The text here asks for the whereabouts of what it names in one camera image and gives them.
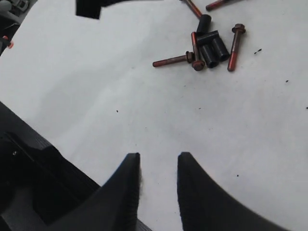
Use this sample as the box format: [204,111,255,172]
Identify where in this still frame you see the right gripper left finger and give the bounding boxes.
[0,153,143,231]

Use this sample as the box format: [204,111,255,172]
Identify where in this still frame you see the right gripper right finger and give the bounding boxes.
[177,152,308,231]

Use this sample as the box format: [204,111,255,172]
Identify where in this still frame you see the copper-red flange bolt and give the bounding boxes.
[191,31,206,72]
[182,0,203,19]
[227,23,246,73]
[152,51,194,68]
[205,0,244,12]

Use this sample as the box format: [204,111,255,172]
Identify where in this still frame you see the black cylindrical sleeve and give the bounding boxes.
[195,14,212,34]
[196,29,219,45]
[211,36,230,63]
[200,44,220,69]

